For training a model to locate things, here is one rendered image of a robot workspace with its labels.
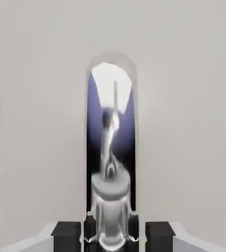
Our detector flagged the white cabinet door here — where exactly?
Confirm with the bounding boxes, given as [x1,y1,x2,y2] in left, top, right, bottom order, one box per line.
[0,0,226,252]

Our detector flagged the shiny curved metal handle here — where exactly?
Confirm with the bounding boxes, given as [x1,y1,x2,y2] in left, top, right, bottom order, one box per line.
[84,62,140,252]

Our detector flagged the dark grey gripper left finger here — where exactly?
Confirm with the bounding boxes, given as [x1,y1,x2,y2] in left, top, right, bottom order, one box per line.
[5,220,82,252]

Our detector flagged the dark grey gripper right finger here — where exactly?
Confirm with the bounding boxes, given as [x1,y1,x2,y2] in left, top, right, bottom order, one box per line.
[145,220,222,252]

